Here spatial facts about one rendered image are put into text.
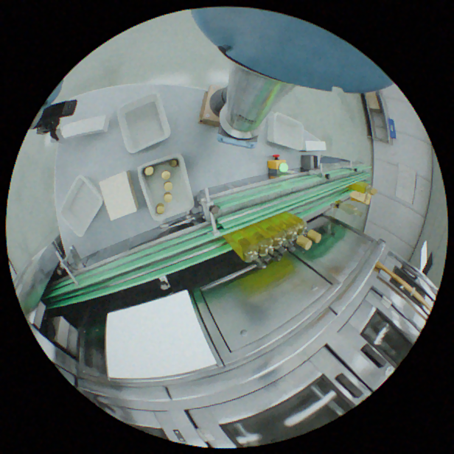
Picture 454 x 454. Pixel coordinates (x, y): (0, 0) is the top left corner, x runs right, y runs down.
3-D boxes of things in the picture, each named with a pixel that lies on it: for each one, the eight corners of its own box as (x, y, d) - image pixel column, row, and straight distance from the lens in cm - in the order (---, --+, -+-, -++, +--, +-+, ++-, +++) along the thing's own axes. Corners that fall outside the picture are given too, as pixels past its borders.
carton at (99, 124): (69, 127, 86) (63, 125, 81) (110, 118, 74) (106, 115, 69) (66, 139, 85) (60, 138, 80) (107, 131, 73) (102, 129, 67)
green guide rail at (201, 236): (29, 297, 153) (26, 304, 151) (29, 296, 153) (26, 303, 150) (365, 174, 199) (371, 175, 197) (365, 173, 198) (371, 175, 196)
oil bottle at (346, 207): (331, 206, 122) (360, 219, 113) (331, 199, 120) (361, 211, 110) (334, 204, 126) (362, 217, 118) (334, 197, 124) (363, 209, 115)
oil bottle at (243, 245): (222, 236, 66) (248, 267, 50) (219, 225, 63) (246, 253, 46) (234, 232, 67) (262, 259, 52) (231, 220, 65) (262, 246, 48)
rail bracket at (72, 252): (85, 262, 88) (71, 294, 74) (68, 234, 85) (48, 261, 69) (90, 260, 85) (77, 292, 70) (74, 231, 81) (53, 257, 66)
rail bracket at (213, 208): (205, 227, 61) (217, 242, 50) (195, 185, 55) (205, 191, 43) (213, 224, 61) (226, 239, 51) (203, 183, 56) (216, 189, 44)
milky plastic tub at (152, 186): (154, 215, 70) (154, 222, 62) (138, 166, 67) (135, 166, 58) (191, 203, 70) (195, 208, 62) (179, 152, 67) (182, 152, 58)
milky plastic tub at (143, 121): (132, 156, 69) (128, 155, 60) (119, 113, 75) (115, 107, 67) (171, 139, 69) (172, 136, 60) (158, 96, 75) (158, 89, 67)
